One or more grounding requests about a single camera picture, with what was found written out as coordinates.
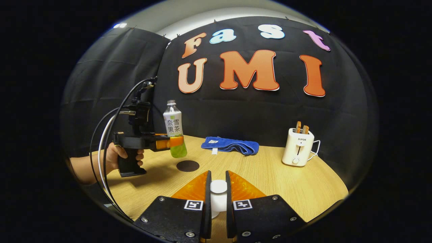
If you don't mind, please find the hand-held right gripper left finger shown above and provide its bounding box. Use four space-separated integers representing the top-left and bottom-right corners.
133 170 212 243

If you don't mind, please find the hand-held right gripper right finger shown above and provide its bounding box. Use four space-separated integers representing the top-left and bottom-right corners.
225 170 308 243

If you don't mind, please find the white teacup lid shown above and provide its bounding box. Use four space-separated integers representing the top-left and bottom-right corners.
210 180 228 219

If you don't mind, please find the clear water bottle green label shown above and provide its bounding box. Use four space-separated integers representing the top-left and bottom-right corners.
163 100 188 158

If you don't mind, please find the dark round coaster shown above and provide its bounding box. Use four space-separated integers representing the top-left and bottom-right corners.
176 160 200 172

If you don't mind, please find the blue folded towel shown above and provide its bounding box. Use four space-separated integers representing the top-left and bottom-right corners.
201 136 260 156

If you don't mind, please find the black backdrop cloth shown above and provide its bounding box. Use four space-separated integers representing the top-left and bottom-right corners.
61 16 379 189

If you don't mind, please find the white toaster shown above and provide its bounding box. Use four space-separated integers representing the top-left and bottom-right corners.
282 128 315 167

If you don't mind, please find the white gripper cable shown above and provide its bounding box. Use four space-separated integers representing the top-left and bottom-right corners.
98 114 119 204

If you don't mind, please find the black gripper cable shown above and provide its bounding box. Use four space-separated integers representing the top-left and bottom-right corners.
89 108 132 189
102 78 157 222

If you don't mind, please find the white toaster cable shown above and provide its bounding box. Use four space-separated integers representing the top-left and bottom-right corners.
307 140 321 162

